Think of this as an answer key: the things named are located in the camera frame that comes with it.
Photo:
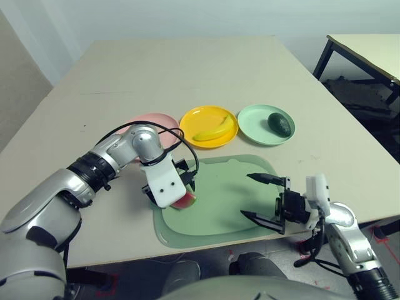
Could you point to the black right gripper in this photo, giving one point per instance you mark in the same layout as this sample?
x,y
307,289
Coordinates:
x,y
292,206

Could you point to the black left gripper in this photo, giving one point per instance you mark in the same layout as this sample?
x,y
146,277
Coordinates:
x,y
179,165

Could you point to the red toy watermelon slice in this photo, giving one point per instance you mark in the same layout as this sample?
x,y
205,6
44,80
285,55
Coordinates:
x,y
186,202

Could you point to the yellow toy banana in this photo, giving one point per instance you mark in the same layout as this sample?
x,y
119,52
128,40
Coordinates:
x,y
218,130

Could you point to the dark green toy avocado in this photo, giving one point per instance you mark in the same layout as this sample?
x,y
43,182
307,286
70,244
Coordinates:
x,y
279,125

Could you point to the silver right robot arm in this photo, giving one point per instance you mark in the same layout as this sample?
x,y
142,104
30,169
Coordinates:
x,y
353,243

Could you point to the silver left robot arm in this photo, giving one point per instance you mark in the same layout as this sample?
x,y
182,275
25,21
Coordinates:
x,y
62,200

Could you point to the green silicone cutting mat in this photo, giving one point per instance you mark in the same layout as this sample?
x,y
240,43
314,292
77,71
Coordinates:
x,y
225,200

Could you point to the orange-yellow plastic plate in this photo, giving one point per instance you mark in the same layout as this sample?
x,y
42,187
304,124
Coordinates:
x,y
203,122

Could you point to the mint green plastic plate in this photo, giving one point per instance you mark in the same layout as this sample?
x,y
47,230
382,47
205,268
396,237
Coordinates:
x,y
253,125

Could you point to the pink plastic plate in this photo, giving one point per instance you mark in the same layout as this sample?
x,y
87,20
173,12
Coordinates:
x,y
156,120

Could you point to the grey left robot leg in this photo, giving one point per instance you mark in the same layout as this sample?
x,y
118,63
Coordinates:
x,y
181,276

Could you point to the grey robot torso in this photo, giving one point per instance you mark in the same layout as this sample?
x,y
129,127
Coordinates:
x,y
250,289

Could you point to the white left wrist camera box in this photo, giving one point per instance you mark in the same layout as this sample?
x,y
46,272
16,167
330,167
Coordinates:
x,y
164,184

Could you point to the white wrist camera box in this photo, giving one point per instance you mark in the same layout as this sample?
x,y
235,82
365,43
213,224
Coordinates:
x,y
318,190
164,184

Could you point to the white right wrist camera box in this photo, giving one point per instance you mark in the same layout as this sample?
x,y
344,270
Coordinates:
x,y
318,190

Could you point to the beige side table black frame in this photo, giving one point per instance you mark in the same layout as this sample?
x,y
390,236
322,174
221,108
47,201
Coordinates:
x,y
368,50

